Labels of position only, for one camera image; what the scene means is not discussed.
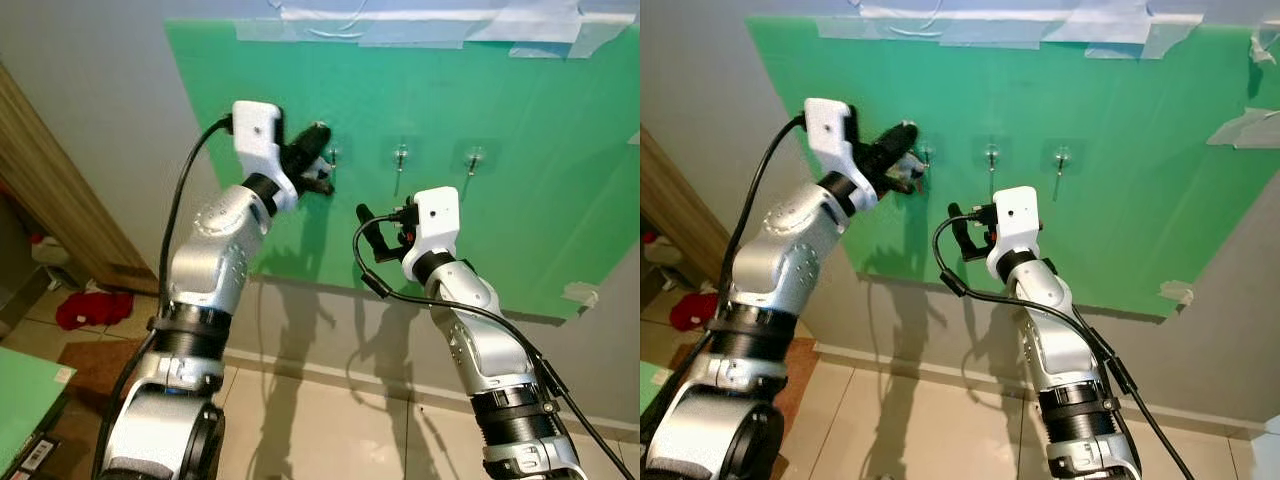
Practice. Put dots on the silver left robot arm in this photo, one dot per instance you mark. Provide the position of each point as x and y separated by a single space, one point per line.
210 260
785 260

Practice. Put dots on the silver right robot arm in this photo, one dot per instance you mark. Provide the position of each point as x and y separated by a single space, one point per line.
1050 340
480 350

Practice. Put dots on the long clear tape strip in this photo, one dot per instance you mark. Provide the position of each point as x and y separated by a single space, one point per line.
1010 22
430 25

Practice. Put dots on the small white tape piece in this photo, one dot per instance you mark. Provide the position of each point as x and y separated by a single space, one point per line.
580 293
1177 293

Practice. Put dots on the white plastic jug red cap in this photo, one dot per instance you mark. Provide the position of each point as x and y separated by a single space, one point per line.
48 250
660 250

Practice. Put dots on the red cloth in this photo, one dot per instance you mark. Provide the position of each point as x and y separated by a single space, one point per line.
692 310
92 308

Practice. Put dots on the wide clear tape piece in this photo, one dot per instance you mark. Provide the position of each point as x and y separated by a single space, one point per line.
1250 128

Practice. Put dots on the green table mat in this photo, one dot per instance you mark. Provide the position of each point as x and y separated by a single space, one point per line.
650 385
25 395

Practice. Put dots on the white label sticker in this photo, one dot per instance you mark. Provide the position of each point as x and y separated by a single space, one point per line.
64 374

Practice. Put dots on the crumpled clear tape piece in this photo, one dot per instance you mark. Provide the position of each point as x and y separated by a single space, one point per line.
1266 45

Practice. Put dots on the clear adhesive wall hook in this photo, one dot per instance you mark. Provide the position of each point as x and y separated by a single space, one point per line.
475 157
927 152
1062 157
334 154
992 155
400 155

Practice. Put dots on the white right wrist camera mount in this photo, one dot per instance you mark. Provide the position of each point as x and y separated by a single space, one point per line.
435 215
1015 215

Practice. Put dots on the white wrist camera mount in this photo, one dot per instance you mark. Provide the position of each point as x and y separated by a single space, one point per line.
1015 215
828 130
256 135
435 215

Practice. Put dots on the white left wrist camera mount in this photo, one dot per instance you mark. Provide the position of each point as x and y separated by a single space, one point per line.
828 130
256 135

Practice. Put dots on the green wall board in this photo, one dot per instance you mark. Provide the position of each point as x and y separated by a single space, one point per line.
1130 200
520 200

